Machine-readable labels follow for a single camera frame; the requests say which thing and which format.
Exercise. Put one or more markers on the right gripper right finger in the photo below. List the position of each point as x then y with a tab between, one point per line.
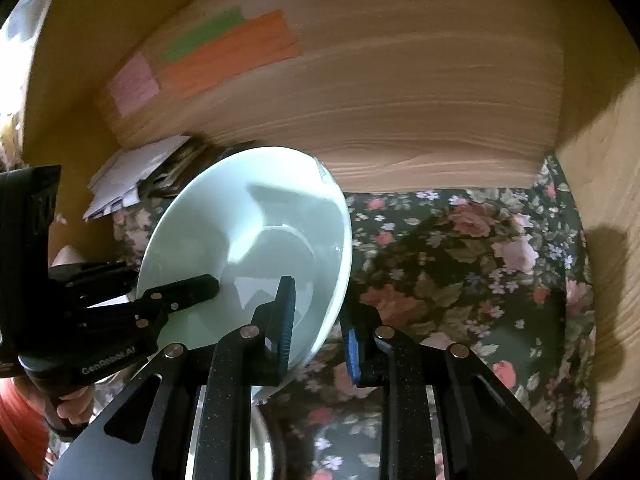
444	407

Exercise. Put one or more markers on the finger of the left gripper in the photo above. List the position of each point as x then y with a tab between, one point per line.
150	313
82	285

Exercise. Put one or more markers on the pink sticky note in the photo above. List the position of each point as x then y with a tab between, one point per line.
133	86

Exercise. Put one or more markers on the pink mug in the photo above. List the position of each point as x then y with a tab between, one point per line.
68	255

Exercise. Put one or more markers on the mint green bowl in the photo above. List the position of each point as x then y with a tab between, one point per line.
248	221

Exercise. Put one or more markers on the stack of white papers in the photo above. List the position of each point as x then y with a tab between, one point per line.
130	175

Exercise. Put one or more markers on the person's left hand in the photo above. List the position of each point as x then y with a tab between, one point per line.
77	407

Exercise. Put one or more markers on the orange sticky note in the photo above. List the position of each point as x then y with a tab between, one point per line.
253	44

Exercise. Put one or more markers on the green sticky note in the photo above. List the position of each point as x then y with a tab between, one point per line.
203	33

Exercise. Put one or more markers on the orange jacket sleeve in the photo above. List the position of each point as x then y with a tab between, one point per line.
24	434

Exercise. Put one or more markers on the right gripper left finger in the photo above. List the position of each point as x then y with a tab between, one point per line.
189	410

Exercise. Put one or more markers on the floral green tablecloth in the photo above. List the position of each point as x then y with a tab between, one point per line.
503	270

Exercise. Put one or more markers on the mint green plate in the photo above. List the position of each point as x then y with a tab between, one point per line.
261	451

